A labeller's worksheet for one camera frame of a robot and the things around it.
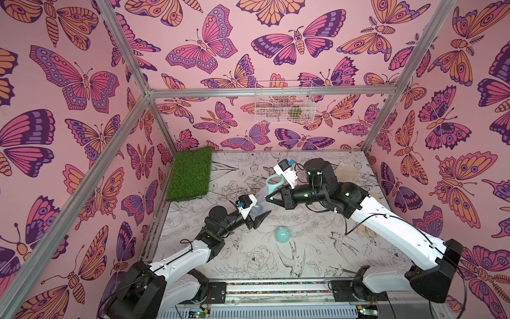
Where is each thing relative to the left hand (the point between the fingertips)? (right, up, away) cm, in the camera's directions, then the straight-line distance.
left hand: (264, 201), depth 75 cm
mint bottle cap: (+8, -16, +10) cm, 21 cm away
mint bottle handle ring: (+2, +7, -10) cm, 13 cm away
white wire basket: (+12, +44, +31) cm, 55 cm away
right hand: (+1, +4, -11) cm, 11 cm away
